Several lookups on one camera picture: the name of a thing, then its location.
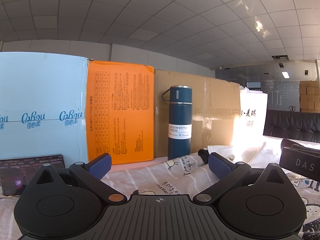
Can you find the white cloth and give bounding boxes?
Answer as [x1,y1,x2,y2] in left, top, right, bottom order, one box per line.
[207,141,284,170]

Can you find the brown cardboard box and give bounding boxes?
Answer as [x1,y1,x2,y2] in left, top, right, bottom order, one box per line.
[153,69,242,158]

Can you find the stack of cardboard boxes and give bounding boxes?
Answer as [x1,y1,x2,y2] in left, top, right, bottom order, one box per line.
[299,80,320,113]

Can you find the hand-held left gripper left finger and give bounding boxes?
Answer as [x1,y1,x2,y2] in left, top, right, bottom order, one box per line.
[22,153,127,205]

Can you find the dark barred window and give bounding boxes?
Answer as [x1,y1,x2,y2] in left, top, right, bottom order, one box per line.
[246,81,260,92]

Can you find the black smartphone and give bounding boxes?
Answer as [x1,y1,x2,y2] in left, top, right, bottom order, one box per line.
[0,154,66,197]

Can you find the light blue taped carton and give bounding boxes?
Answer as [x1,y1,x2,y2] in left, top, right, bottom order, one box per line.
[0,52,89,164]

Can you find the dark blue vacuum bottle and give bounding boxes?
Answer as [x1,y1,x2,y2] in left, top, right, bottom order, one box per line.
[161,85,193,160]

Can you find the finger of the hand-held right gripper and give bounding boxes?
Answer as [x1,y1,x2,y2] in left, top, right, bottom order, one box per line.
[281,139,320,153]

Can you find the orange printed box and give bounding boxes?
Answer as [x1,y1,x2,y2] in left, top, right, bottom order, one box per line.
[86,60,155,165]

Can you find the black leather sofa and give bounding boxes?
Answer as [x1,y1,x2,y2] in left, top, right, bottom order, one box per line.
[263,109,320,143]

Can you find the white paper bag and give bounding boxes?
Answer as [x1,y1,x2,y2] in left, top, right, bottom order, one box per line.
[230,85,268,153]

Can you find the black cloth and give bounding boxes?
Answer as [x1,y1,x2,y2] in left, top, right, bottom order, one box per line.
[198,148,213,165]

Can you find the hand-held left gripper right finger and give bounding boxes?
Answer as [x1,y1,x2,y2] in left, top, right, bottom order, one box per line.
[193,152,298,205]

